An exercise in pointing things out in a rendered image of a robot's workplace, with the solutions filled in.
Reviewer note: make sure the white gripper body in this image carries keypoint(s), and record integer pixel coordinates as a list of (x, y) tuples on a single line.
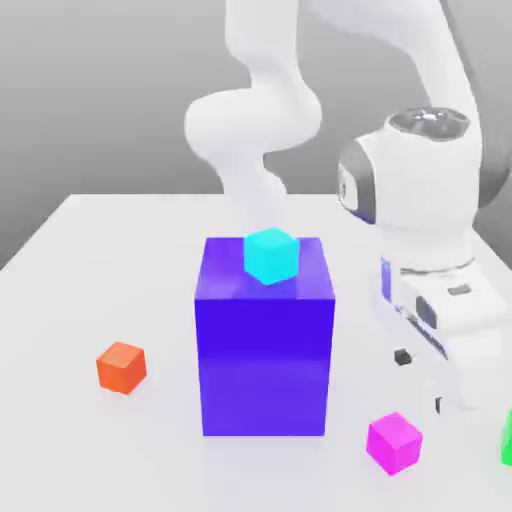
[(468, 338)]

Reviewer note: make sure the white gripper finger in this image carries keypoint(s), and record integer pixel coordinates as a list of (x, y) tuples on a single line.
[(402, 356), (460, 384)]

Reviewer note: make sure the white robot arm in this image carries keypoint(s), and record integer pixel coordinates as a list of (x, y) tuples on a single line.
[(264, 120)]

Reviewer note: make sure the small green cube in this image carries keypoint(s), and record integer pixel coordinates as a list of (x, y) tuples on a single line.
[(508, 440)]

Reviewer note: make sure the small magenta cube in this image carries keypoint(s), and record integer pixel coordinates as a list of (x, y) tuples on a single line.
[(394, 444)]

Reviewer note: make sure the small cyan cube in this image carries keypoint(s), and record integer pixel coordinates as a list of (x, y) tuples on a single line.
[(272, 256)]

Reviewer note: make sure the small orange cube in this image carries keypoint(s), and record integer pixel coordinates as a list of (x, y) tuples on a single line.
[(120, 368)]

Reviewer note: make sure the large blue box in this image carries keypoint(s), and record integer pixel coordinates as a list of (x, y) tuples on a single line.
[(264, 360)]

